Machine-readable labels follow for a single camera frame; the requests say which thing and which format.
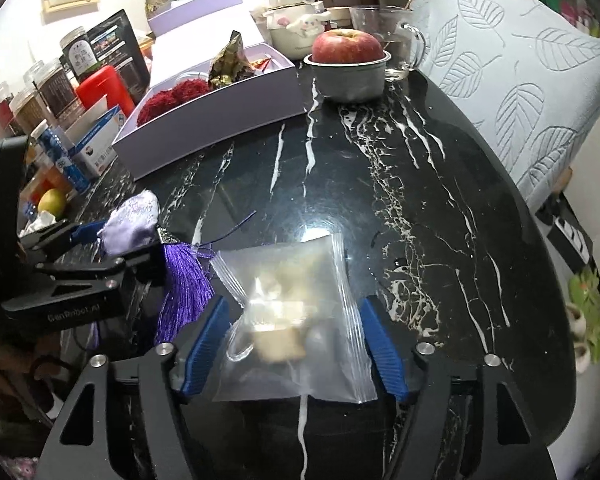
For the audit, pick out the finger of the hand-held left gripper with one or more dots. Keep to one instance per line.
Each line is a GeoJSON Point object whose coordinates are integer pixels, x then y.
{"type": "Point", "coordinates": [79, 285]}
{"type": "Point", "coordinates": [87, 232]}

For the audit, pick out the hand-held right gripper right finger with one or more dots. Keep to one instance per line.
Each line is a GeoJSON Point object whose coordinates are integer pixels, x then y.
{"type": "Point", "coordinates": [382, 350]}

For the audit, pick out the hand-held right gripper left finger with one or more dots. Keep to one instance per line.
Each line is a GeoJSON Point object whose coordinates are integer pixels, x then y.
{"type": "Point", "coordinates": [207, 345]}

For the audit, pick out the lavender sachet with purple tassel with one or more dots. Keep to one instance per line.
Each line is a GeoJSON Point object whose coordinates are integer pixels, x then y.
{"type": "Point", "coordinates": [129, 225]}

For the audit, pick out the clear zip bag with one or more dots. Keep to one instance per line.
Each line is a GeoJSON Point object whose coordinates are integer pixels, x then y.
{"type": "Point", "coordinates": [290, 280]}

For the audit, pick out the red fluffy scrunchie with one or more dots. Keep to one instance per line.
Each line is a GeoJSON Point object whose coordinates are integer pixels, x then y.
{"type": "Point", "coordinates": [164, 102]}

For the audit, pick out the purple gift box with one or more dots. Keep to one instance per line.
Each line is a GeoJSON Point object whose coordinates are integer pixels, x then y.
{"type": "Point", "coordinates": [219, 120]}

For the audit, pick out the red gold snack packet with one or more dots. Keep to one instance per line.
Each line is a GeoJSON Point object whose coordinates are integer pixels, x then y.
{"type": "Point", "coordinates": [229, 65]}

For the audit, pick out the crumpled white tissue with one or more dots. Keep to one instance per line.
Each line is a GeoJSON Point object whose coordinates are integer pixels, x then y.
{"type": "Point", "coordinates": [42, 221]}

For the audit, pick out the yellow fruit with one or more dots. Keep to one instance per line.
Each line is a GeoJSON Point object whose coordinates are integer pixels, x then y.
{"type": "Point", "coordinates": [52, 202]}

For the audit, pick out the jar with orange contents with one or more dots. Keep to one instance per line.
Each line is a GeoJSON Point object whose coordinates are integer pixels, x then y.
{"type": "Point", "coordinates": [49, 177]}

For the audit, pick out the blue white bottle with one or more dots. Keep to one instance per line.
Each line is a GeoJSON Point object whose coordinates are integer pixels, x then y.
{"type": "Point", "coordinates": [62, 160]}

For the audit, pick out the blue white cardboard box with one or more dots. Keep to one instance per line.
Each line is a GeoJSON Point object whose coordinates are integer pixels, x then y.
{"type": "Point", "coordinates": [97, 145]}

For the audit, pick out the clear jar with red contents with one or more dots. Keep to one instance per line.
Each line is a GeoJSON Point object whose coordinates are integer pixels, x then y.
{"type": "Point", "coordinates": [2, 110]}

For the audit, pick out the clear jar with tan contents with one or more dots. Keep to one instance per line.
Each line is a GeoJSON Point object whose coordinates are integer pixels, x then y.
{"type": "Point", "coordinates": [27, 110]}

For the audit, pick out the clear jar with brown contents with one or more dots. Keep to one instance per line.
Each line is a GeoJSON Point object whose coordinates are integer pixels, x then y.
{"type": "Point", "coordinates": [54, 87]}

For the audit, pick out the red plastic container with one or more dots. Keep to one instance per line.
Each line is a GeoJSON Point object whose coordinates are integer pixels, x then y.
{"type": "Point", "coordinates": [102, 87]}

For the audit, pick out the dark jar with white label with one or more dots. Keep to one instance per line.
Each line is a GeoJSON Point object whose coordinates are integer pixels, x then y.
{"type": "Point", "coordinates": [79, 52]}

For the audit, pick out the patterned pink cloth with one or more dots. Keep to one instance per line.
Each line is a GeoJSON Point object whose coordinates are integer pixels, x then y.
{"type": "Point", "coordinates": [22, 470]}

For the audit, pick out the black pouch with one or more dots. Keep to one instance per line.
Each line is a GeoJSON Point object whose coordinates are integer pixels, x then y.
{"type": "Point", "coordinates": [114, 35]}

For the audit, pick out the green potted plant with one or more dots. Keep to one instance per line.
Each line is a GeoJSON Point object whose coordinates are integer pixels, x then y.
{"type": "Point", "coordinates": [587, 290]}

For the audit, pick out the black white patterned object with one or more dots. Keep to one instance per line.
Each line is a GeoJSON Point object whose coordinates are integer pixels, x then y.
{"type": "Point", "coordinates": [570, 235]}

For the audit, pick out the red candy wrapper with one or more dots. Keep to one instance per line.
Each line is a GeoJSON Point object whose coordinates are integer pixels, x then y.
{"type": "Point", "coordinates": [262, 64]}

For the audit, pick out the purple box lid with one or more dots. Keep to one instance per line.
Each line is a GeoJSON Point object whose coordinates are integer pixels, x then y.
{"type": "Point", "coordinates": [204, 10]}

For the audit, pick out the metal bowl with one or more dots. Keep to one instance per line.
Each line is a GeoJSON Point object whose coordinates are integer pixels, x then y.
{"type": "Point", "coordinates": [350, 82]}

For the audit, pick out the white cartoon ceramic teapot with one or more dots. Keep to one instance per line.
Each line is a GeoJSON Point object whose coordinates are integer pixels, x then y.
{"type": "Point", "coordinates": [290, 35]}

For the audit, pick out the red apple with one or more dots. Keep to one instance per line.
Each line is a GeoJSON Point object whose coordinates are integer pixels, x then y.
{"type": "Point", "coordinates": [347, 47]}

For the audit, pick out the glass mug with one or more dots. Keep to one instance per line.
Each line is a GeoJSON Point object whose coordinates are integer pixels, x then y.
{"type": "Point", "coordinates": [380, 20]}

